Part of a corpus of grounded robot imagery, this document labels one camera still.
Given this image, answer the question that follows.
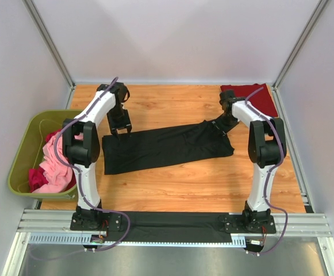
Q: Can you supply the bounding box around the black t shirt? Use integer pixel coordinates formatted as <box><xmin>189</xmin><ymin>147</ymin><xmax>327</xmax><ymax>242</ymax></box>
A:
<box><xmin>102</xmin><ymin>118</ymin><xmax>238</xmax><ymax>175</ymax></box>

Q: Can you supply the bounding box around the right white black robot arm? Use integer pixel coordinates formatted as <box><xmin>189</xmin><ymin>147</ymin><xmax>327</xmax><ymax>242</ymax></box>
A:
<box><xmin>218</xmin><ymin>88</ymin><xmax>287</xmax><ymax>233</ymax></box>

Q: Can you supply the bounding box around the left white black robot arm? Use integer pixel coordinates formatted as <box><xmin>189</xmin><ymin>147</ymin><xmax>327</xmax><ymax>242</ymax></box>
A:
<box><xmin>62</xmin><ymin>79</ymin><xmax>132</xmax><ymax>231</ymax></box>

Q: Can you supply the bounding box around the folded dark red shirt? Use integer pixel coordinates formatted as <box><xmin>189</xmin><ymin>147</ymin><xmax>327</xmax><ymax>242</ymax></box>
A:
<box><xmin>220</xmin><ymin>83</ymin><xmax>278</xmax><ymax>117</ymax></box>

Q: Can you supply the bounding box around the olive green plastic bin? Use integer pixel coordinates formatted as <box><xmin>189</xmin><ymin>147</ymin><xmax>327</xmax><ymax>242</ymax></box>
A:
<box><xmin>7</xmin><ymin>110</ymin><xmax>80</xmax><ymax>201</ymax></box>

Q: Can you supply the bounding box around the magenta shirt in bin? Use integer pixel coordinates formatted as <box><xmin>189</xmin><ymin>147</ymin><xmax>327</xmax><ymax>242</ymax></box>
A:
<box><xmin>27</xmin><ymin>129</ymin><xmax>78</xmax><ymax>194</ymax></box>

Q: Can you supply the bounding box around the right aluminium corner post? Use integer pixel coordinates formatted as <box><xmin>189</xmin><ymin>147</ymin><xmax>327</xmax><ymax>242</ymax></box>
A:
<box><xmin>272</xmin><ymin>0</ymin><xmax>331</xmax><ymax>89</ymax></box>

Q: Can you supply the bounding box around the aluminium corner post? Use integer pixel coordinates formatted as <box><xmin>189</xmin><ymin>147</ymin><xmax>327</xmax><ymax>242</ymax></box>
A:
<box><xmin>22</xmin><ymin>0</ymin><xmax>75</xmax><ymax>88</ymax></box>
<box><xmin>272</xmin><ymin>0</ymin><xmax>331</xmax><ymax>89</ymax></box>

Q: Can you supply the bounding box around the left aluminium corner post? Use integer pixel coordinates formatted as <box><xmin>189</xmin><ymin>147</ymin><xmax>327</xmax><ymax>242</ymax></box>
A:
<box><xmin>22</xmin><ymin>0</ymin><xmax>75</xmax><ymax>88</ymax></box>

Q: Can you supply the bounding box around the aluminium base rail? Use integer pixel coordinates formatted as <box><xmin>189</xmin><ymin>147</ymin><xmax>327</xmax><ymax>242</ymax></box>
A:
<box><xmin>17</xmin><ymin>210</ymin><xmax>332</xmax><ymax>248</ymax></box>

